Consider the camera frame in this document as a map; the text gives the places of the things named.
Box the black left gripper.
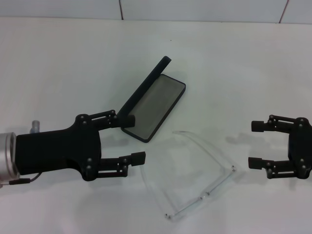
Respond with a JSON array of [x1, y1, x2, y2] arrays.
[[15, 109, 136, 182]]

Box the silver metal plug fitting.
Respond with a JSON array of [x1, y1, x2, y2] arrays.
[[29, 119, 41, 134]]

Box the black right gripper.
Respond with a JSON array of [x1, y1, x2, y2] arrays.
[[248, 114, 312, 181]]

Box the clear white glasses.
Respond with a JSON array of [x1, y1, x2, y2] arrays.
[[139, 130, 237, 218]]

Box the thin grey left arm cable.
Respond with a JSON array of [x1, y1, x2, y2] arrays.
[[9, 173, 41, 185]]

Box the black glasses case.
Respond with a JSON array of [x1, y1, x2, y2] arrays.
[[117, 55, 187, 143]]

